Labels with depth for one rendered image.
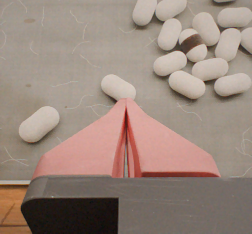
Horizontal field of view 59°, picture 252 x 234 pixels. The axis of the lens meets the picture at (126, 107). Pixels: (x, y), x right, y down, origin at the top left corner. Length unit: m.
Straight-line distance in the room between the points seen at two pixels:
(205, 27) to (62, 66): 0.14
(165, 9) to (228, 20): 0.06
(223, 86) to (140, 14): 0.10
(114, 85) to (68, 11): 0.10
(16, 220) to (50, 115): 0.08
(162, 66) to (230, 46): 0.06
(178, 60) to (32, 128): 0.14
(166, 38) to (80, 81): 0.09
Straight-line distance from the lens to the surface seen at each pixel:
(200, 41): 0.22
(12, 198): 0.21
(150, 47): 0.23
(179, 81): 0.20
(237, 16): 0.25
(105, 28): 0.24
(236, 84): 0.21
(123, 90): 0.19
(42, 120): 0.19
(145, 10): 0.23
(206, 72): 0.21
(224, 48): 0.22
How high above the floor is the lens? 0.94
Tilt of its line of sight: 76 degrees down
